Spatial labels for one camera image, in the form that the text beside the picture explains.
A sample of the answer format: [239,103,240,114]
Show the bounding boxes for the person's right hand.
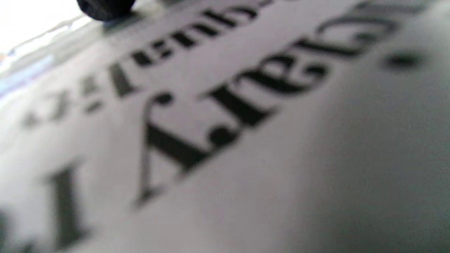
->
[76,0,136,21]

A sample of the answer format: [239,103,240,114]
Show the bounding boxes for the printed newspaper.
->
[0,0,450,253]

